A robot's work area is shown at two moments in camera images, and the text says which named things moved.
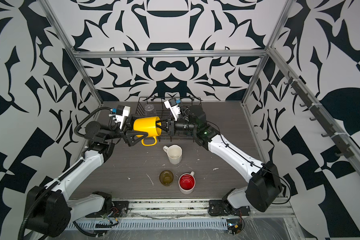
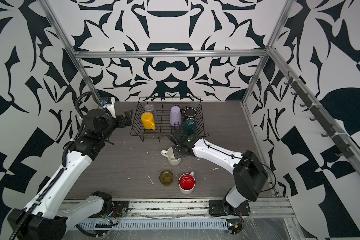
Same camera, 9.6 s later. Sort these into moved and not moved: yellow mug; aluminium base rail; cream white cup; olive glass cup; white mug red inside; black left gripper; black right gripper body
Moved: black left gripper; black right gripper body; yellow mug
Not moved: cream white cup; white mug red inside; aluminium base rail; olive glass cup
